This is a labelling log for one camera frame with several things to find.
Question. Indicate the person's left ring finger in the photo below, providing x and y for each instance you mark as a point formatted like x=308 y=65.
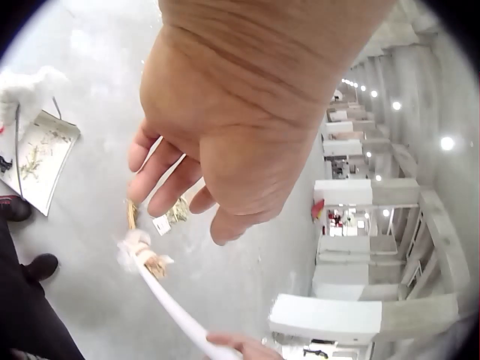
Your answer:
x=153 y=176

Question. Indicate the small white paper piece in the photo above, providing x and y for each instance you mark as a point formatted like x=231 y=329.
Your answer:
x=161 y=225

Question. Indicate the pile of straw scraps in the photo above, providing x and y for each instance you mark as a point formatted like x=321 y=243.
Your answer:
x=180 y=212

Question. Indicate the person's left little finger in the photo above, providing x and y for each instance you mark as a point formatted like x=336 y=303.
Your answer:
x=142 y=150

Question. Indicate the person's right fingers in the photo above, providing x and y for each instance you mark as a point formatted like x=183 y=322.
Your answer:
x=225 y=340

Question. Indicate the person's right hand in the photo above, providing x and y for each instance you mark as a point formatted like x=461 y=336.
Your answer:
x=255 y=348

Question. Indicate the white metal dustpan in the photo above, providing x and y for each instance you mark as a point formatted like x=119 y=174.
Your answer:
x=45 y=161

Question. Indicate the row of white partition booths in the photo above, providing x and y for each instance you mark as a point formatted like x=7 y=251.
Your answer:
x=348 y=243

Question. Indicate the row of round ceiling lamps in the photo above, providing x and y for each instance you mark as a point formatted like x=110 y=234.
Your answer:
x=446 y=143

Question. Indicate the person's left thumb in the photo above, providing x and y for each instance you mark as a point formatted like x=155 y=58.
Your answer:
x=234 y=225

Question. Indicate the white crumpled plastic bag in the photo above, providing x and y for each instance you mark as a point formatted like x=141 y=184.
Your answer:
x=30 y=88

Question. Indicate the person's left middle finger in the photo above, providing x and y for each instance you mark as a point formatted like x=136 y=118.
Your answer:
x=170 y=195

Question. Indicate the person's legs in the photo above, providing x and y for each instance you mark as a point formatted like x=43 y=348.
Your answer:
x=26 y=311

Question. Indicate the straw scraps in dustpan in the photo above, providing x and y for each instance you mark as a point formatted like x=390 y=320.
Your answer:
x=35 y=157

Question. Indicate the person's left hand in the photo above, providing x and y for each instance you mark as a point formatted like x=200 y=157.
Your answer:
x=240 y=112

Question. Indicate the person's left index finger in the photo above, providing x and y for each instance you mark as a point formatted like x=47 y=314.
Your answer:
x=202 y=200

